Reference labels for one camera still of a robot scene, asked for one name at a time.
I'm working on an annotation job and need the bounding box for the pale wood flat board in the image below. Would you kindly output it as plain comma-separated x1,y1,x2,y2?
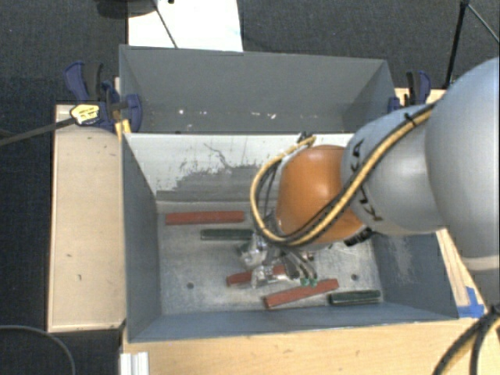
46,103,128,334

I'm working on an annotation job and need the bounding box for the red-brown flat block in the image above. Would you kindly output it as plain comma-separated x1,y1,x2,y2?
164,210,246,227
262,278,340,310
226,264,289,288

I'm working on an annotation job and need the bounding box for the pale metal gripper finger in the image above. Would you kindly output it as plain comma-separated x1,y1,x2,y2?
250,266,275,289
236,242,260,268

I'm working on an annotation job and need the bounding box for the dark green flat block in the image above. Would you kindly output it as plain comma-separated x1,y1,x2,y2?
200,228,255,242
327,289,383,307

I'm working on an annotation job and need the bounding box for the grey metal bin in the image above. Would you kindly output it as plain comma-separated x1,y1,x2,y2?
118,44,460,344

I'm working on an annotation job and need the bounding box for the black cylinder on white bracket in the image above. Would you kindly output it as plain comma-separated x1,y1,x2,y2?
343,227,373,248

